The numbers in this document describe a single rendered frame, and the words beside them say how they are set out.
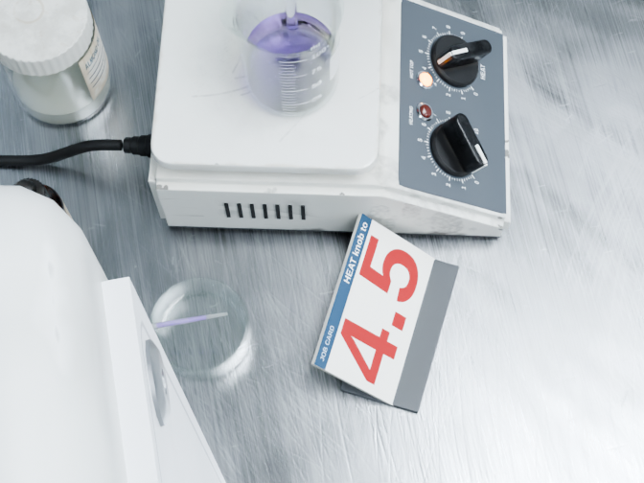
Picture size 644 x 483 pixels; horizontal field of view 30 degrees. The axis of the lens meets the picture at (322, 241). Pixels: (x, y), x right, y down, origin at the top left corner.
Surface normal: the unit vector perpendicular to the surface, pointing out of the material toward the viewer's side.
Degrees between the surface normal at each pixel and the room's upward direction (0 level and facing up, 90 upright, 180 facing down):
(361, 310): 40
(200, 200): 90
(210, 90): 0
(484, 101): 30
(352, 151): 0
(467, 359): 0
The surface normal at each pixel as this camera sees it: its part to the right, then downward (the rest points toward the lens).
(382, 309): 0.61, -0.11
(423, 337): 0.00, -0.37
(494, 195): 0.49, -0.29
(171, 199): -0.04, 0.93
